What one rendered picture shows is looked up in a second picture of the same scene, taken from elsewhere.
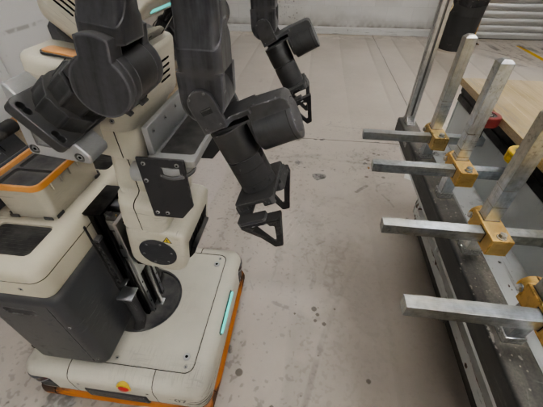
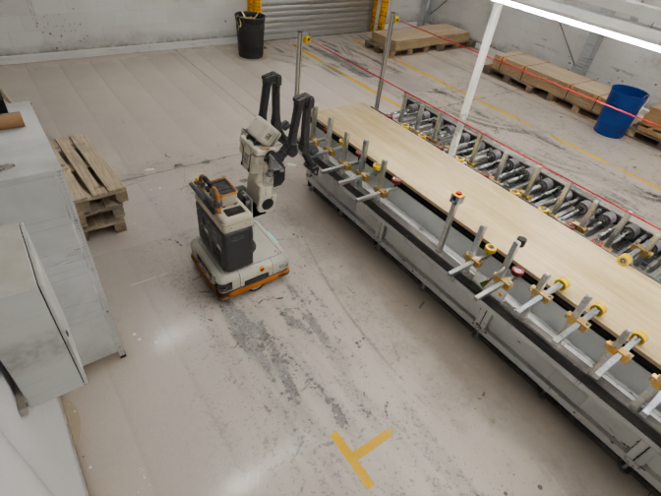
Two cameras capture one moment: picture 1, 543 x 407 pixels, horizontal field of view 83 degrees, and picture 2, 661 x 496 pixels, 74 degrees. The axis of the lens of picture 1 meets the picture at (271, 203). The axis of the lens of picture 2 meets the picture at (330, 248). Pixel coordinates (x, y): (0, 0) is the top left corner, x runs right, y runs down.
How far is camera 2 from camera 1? 3.07 m
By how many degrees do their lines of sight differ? 36
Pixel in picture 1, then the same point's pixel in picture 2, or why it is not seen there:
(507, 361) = (360, 191)
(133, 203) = (265, 186)
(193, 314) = (264, 241)
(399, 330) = (329, 225)
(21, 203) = (228, 200)
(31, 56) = (261, 151)
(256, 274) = not seen: hidden behind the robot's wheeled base
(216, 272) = (256, 227)
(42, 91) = (280, 155)
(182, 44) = (305, 142)
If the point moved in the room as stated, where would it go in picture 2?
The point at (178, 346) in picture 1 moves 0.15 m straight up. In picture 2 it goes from (270, 250) to (270, 236)
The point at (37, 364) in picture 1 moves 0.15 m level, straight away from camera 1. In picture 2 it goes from (225, 278) to (206, 279)
